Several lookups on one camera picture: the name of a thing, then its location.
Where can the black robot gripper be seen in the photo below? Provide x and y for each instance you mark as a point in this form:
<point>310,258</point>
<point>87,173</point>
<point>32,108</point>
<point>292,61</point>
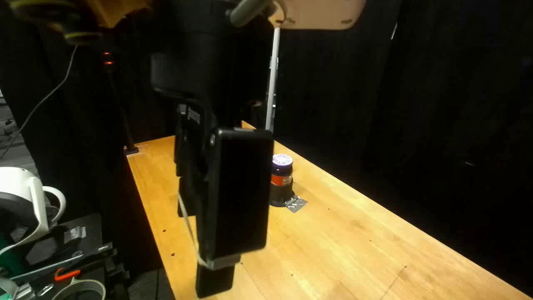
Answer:
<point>225,185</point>

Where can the grey tape patch on table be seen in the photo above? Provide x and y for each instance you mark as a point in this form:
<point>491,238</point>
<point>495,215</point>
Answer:
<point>295,203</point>

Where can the dark bottle with white cap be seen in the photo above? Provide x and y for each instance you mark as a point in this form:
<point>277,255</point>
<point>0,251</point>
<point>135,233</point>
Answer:
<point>282,178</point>

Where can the black equipment case with tape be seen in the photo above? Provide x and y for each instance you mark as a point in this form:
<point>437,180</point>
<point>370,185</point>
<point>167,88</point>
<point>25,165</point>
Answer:
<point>73,250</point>

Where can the white vertical pole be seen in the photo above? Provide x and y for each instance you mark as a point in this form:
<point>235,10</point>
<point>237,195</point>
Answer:
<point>272,80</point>

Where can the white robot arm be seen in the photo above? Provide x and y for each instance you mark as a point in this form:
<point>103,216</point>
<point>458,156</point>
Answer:
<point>208,65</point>

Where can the white jug with handle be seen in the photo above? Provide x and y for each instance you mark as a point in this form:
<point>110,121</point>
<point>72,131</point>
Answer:
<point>27,206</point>

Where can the black tripod stand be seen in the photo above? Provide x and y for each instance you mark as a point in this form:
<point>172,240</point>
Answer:
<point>108,65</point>

